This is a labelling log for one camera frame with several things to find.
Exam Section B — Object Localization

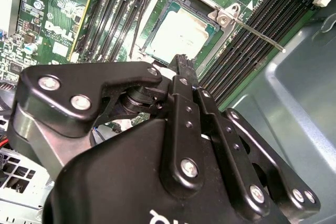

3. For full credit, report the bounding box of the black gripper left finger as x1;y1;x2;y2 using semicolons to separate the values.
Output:
6;54;207;200

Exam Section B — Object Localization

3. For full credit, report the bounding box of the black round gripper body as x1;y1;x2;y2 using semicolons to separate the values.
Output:
43;118;289;224

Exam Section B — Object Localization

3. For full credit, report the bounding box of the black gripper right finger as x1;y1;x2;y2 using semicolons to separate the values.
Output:
194;89;322;222

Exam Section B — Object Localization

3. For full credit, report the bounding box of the metal wire locking lever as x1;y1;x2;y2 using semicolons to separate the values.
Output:
233;17;287;52
128;0;152;61

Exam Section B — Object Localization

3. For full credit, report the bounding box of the silver square CPU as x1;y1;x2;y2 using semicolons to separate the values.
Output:
145;1;218;65

